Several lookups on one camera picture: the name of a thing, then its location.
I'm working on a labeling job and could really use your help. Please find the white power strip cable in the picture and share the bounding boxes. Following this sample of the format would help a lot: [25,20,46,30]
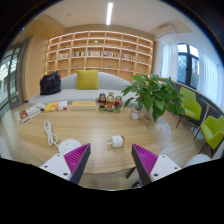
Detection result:
[43,120,61,148]

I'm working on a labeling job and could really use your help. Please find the plain yellow book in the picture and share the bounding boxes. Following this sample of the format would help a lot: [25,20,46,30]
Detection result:
[70,100,98,111]

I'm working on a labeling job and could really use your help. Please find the black backpack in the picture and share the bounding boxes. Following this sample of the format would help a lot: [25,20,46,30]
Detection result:
[39,70,62,96]

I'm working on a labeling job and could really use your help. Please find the red and white book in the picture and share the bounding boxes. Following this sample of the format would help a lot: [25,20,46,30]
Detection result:
[19,103,43,123]

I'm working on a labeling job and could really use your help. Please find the grey framed glass door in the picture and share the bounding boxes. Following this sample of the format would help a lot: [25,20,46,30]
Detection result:
[0,39,29,118]

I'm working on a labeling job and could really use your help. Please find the white wall air conditioner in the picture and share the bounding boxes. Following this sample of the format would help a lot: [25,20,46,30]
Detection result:
[156,24,177,39]

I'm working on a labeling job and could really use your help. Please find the dark framed window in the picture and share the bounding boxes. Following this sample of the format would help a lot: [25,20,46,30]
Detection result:
[176,42,200,90]

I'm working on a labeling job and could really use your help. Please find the wooden wall shelf unit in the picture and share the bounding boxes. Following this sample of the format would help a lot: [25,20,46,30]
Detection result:
[44,30,154,83]

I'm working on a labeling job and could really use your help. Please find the green potted plant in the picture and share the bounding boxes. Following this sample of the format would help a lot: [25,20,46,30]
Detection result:
[121,73,186,123]

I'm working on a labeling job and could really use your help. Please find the colourful three-figure ornament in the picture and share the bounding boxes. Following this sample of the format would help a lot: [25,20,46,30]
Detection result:
[95,92,124,114]

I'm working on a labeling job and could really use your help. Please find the small white jar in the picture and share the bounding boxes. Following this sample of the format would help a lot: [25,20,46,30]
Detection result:
[129,106,142,121]

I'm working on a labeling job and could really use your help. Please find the yellow square cushion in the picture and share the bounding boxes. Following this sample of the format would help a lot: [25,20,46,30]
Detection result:
[76,69,100,91]

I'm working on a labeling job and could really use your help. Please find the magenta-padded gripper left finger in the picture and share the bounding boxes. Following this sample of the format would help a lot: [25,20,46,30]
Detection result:
[39,142,92,185]

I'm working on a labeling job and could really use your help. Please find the white sheer curtain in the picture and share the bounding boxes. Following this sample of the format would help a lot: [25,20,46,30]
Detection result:
[160,41,179,83]
[197,51,224,111]

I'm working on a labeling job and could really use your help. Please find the white cube charger gold band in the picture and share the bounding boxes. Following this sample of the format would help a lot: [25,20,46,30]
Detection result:
[107,134,126,149]

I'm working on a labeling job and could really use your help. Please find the light grey curved sofa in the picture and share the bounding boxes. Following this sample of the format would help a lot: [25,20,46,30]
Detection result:
[28,71,141,108]

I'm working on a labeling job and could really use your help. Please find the round white power strip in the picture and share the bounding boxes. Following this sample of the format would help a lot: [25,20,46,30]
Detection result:
[58,138,83,155]

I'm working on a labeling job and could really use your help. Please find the long ceiling light strip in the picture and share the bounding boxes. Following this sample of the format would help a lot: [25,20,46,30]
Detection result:
[105,2,114,26]

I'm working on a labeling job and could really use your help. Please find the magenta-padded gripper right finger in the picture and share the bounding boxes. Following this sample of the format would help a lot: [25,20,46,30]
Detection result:
[130,143,183,187]

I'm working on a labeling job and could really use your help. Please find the white chair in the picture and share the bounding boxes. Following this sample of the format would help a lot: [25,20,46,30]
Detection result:
[184,153,213,168]

